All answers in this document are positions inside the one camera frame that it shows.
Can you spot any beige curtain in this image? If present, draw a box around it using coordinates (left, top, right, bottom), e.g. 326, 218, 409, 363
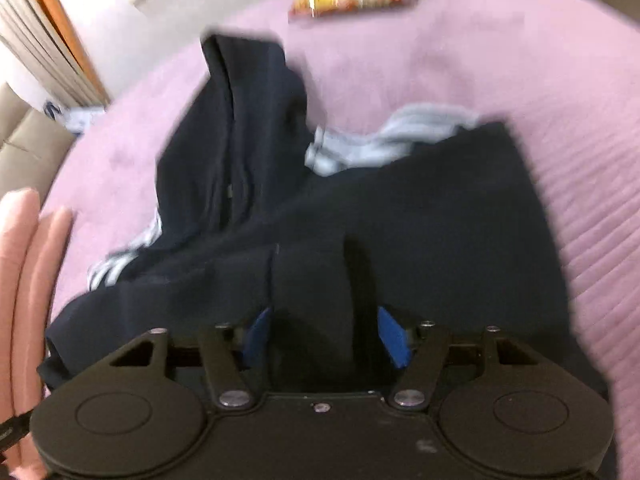
0, 0, 103, 108

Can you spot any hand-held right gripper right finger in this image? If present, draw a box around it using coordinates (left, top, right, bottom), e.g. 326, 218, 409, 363
377, 305, 539, 408

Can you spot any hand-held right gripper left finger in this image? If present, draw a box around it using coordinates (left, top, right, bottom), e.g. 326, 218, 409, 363
107, 306, 274, 408

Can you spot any white blue bedside item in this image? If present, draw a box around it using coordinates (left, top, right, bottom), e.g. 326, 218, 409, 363
44, 101, 107, 134

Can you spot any beige padded headboard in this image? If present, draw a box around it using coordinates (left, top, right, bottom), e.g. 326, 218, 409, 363
0, 82, 77, 201

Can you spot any orange curtain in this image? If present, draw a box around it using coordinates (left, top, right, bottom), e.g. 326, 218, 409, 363
25, 0, 112, 106

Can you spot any pink folded quilt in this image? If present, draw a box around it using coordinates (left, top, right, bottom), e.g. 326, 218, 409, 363
0, 187, 77, 480

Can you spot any purple quilted bed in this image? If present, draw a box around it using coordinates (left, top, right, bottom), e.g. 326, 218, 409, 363
47, 0, 640, 480

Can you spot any dark navy striped garment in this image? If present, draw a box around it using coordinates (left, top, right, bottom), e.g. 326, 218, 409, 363
37, 35, 611, 411

